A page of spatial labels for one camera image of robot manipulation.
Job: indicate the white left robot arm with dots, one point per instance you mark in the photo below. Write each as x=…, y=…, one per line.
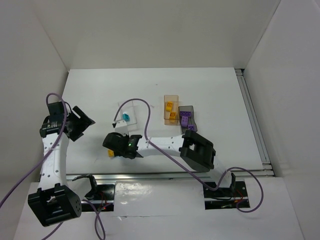
x=56, y=200

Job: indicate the yellow square lego brick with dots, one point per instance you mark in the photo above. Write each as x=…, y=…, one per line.
x=111, y=153

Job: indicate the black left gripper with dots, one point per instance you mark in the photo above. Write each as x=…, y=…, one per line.
x=81, y=121

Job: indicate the yellow lego piece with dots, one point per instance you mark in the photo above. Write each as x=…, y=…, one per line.
x=169, y=106

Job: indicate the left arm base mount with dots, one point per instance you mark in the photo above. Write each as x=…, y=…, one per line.
x=101, y=195

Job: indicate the small teal lego plate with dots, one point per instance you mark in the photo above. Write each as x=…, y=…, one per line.
x=126, y=117

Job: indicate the amber plastic container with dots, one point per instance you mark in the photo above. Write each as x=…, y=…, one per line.
x=175, y=99

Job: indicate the aluminium front rail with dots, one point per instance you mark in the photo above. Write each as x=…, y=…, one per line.
x=166, y=176

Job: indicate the yellow lego in amber bin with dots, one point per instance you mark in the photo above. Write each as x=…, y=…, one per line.
x=172, y=116

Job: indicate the purple lego in grey bin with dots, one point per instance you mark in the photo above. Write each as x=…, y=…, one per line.
x=185, y=113

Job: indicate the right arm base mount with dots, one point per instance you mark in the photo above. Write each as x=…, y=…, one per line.
x=227, y=198

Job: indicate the dark grey plastic container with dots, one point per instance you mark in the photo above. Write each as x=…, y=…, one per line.
x=191, y=119

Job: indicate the purple lego brick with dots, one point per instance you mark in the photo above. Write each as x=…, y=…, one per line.
x=191, y=127

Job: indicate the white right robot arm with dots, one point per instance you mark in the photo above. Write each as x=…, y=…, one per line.
x=189, y=151

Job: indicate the clear plastic container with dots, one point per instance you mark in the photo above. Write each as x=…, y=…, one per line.
x=129, y=108

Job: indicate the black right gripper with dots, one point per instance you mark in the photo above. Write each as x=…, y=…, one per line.
x=116, y=152

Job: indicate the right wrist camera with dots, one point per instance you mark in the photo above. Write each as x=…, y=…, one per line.
x=120, y=127

